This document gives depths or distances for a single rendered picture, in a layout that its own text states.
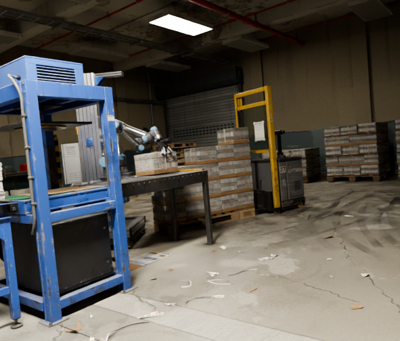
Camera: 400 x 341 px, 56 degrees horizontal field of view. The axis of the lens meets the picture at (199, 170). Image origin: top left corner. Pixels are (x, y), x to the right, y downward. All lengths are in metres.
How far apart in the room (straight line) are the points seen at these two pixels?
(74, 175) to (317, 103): 7.96
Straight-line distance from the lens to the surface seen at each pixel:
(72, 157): 4.66
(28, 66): 2.86
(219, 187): 5.14
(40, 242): 2.63
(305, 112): 11.30
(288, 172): 5.81
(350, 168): 9.23
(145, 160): 4.03
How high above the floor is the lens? 1.02
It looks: 3 degrees down
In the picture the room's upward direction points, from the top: 5 degrees counter-clockwise
